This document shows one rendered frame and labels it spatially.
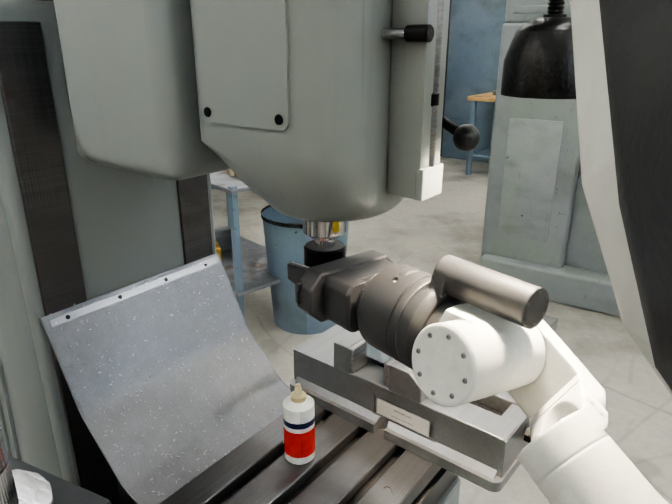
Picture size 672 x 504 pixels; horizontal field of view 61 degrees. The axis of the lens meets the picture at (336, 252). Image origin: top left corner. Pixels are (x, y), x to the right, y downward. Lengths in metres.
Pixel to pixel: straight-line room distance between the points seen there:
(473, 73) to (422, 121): 7.06
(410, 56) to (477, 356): 0.26
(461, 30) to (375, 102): 7.15
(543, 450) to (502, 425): 0.31
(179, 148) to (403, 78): 0.24
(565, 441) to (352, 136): 0.29
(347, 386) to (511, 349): 0.41
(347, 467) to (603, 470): 0.40
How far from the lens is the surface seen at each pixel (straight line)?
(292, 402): 0.75
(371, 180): 0.53
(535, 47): 0.49
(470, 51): 7.60
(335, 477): 0.77
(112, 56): 0.66
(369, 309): 0.54
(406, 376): 0.77
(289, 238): 2.86
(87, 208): 0.88
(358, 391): 0.84
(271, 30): 0.51
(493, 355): 0.46
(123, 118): 0.66
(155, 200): 0.94
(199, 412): 0.95
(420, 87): 0.52
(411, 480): 0.78
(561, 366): 0.52
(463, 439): 0.77
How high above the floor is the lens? 1.48
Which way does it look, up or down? 20 degrees down
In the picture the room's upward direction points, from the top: straight up
